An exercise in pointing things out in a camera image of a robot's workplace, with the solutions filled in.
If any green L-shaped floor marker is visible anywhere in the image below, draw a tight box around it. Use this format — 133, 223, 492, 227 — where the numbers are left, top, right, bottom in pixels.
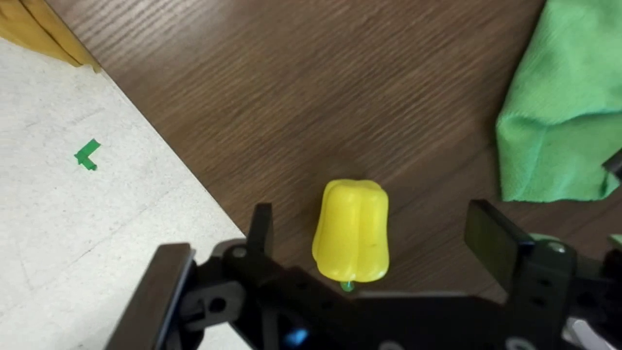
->
73, 138, 104, 173

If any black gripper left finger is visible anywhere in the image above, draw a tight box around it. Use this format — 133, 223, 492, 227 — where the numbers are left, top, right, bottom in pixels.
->
212, 202, 288, 293

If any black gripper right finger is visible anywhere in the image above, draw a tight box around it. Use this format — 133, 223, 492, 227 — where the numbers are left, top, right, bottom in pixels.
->
463, 198, 580, 307

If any green cloth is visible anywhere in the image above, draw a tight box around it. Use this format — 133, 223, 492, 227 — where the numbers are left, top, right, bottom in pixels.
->
496, 0, 622, 204

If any wooden box with red drawer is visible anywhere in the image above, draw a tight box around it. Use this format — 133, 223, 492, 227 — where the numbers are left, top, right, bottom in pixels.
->
0, 0, 100, 68

